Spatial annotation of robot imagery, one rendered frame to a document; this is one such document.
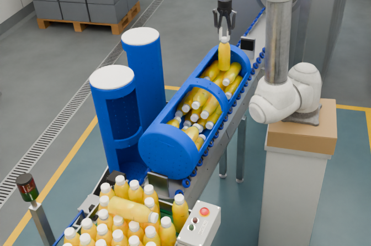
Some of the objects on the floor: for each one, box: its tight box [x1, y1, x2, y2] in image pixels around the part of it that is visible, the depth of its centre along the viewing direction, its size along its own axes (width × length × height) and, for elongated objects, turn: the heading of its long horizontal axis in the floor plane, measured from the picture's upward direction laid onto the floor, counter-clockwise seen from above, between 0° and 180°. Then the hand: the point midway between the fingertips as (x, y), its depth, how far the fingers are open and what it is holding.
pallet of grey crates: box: [23, 0, 140, 35], centre depth 545 cm, size 120×80×119 cm
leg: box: [236, 116, 247, 183], centre depth 300 cm, size 6×6×63 cm
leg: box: [219, 148, 227, 179], centre depth 305 cm, size 6×6×63 cm
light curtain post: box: [293, 0, 316, 67], centre depth 290 cm, size 6×6×170 cm
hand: (224, 34), depth 225 cm, fingers closed on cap, 4 cm apart
